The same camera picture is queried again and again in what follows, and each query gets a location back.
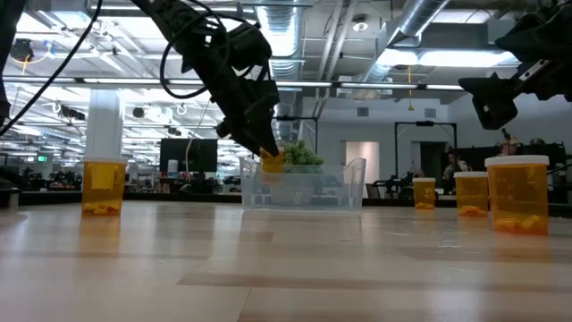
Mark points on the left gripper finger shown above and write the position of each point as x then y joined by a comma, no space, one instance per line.
232,129
266,138

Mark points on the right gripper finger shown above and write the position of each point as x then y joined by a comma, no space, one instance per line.
540,36
491,103

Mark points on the orange pill bottle white lid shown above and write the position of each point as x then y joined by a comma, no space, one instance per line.
104,185
272,164

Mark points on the clear plastic basket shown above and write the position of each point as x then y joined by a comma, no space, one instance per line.
304,192

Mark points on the medium orange pill bottle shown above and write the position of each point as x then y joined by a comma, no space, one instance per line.
472,194

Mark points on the large orange pill bottle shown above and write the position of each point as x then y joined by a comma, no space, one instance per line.
518,197

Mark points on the small orange pill bottle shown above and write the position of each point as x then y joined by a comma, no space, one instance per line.
424,193

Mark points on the black background robot arm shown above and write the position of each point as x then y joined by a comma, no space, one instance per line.
389,183

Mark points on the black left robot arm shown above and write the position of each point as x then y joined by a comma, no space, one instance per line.
179,27

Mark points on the green plant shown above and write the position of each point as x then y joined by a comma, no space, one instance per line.
301,154

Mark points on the person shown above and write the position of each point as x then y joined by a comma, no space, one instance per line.
453,167
509,146

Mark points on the black monitor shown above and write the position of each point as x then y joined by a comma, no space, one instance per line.
187,154

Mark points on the white wipes canister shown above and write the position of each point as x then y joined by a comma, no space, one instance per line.
172,167

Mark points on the long ceiling light bar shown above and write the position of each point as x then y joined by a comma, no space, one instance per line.
380,85

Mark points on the white pillar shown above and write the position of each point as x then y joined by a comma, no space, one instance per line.
103,125

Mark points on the round ceiling fixture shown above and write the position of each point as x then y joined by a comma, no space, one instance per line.
359,24

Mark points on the grey box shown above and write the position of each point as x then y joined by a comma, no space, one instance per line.
10,198

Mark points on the black gantry frame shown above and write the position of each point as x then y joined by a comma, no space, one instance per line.
304,118
424,123

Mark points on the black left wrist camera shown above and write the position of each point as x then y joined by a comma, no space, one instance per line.
250,47

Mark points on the silver round ceiling duct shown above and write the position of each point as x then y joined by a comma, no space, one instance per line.
281,27

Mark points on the black table edge rail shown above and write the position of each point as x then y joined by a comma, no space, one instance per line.
179,197

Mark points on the silver slanted ceiling duct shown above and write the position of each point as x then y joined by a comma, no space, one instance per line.
415,18

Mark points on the black ceiling camera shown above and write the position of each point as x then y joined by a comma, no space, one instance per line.
21,49

